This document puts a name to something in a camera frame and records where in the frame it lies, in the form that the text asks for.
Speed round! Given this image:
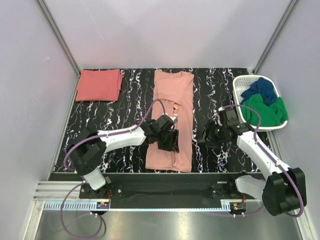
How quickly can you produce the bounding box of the folded red t shirt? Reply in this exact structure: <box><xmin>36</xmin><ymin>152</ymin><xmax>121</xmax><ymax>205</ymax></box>
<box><xmin>75</xmin><ymin>69</ymin><xmax>123</xmax><ymax>102</ymax></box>

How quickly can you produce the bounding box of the pink t shirt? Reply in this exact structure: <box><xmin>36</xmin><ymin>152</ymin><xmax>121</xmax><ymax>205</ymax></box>
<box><xmin>145</xmin><ymin>70</ymin><xmax>194</xmax><ymax>173</ymax></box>

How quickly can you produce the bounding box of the green t shirt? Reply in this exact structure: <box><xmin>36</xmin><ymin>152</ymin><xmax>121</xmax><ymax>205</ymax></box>
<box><xmin>242</xmin><ymin>93</ymin><xmax>289</xmax><ymax>127</ymax></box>

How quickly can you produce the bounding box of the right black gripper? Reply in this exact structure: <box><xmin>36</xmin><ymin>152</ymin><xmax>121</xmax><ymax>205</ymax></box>
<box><xmin>196</xmin><ymin>119</ymin><xmax>227</xmax><ymax>149</ymax></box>

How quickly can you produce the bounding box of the white slotted cable duct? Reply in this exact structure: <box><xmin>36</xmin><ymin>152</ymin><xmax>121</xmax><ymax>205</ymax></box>
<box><xmin>44</xmin><ymin>200</ymin><xmax>231</xmax><ymax>212</ymax></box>

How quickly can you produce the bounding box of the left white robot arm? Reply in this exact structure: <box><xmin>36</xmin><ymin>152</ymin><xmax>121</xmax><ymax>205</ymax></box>
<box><xmin>64</xmin><ymin>114</ymin><xmax>179</xmax><ymax>198</ymax></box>

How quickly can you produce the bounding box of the blue t shirt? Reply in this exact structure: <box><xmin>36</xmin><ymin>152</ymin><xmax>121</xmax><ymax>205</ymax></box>
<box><xmin>241</xmin><ymin>77</ymin><xmax>278</xmax><ymax>106</ymax></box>

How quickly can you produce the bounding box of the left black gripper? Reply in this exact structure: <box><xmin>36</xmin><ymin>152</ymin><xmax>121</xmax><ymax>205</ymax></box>
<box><xmin>156</xmin><ymin>128</ymin><xmax>179</xmax><ymax>153</ymax></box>

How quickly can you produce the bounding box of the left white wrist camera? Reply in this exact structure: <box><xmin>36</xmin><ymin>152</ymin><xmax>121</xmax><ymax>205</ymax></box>
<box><xmin>170</xmin><ymin>116</ymin><xmax>178</xmax><ymax>124</ymax></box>

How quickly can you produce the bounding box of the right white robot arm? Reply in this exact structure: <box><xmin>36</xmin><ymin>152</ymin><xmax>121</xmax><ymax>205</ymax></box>
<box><xmin>198</xmin><ymin>104</ymin><xmax>307</xmax><ymax>218</ymax></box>

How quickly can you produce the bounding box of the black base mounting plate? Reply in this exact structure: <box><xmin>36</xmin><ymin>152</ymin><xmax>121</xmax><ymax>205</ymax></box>
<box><xmin>78</xmin><ymin>172</ymin><xmax>261</xmax><ymax>210</ymax></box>

